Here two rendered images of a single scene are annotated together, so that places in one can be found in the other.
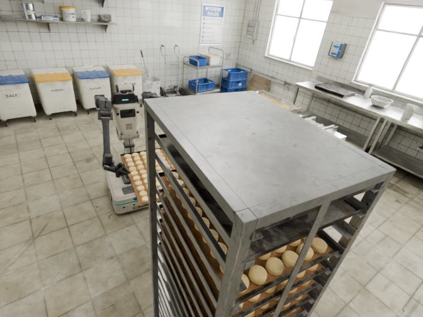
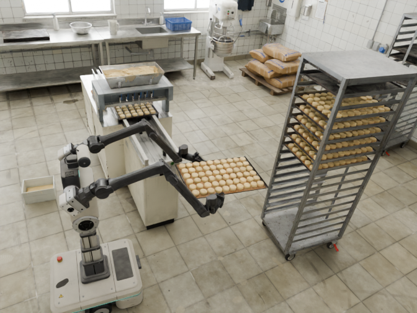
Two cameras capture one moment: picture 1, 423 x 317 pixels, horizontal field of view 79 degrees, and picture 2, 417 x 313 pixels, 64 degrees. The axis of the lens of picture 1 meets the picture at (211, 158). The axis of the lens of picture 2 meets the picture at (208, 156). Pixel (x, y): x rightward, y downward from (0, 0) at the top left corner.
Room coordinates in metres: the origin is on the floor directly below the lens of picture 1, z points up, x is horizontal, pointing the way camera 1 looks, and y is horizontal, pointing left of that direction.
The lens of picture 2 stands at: (1.41, 2.35, 2.56)
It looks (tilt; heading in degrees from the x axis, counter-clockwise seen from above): 36 degrees down; 277
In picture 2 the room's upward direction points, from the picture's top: 6 degrees clockwise
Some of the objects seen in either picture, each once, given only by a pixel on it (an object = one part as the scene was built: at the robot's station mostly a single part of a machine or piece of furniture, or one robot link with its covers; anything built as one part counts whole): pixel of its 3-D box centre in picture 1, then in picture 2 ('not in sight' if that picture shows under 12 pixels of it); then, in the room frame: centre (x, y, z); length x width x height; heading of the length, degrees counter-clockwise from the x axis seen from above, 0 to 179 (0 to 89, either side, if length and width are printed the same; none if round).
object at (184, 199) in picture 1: (187, 200); (367, 104); (0.62, 0.06, 1.59); 0.64 x 0.03 x 0.03; 32
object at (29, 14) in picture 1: (28, 11); not in sight; (4.52, 3.16, 1.67); 0.18 x 0.18 x 0.22
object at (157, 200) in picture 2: not in sight; (149, 172); (2.28, -0.14, 0.45); 0.70 x 0.34 x 0.90; 127
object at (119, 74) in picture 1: (126, 87); not in sight; (5.24, 1.95, 0.38); 0.64 x 0.54 x 0.77; 37
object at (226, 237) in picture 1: (189, 177); (372, 92); (0.62, 0.06, 1.68); 0.64 x 0.03 x 0.03; 32
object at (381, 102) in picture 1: (380, 102); (81, 28); (4.26, -2.68, 0.94); 0.33 x 0.33 x 0.12
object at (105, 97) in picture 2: not in sight; (133, 99); (2.58, -0.54, 1.01); 0.72 x 0.33 x 0.34; 37
